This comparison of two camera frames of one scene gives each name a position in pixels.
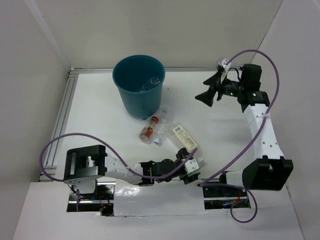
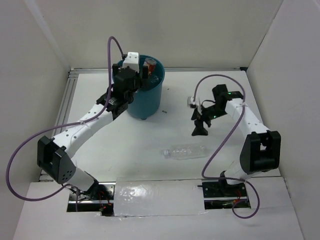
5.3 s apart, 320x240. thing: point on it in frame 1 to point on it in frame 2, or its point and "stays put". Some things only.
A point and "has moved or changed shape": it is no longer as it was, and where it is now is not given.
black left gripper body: [187, 179] to [130, 98]
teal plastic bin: [139, 78] stays put
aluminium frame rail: [51, 172] stays put
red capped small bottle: [146, 133] to [151, 63]
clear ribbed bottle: [152, 82] has moved or changed shape
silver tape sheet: [158, 198] stays put
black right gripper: [207, 96] to [199, 130]
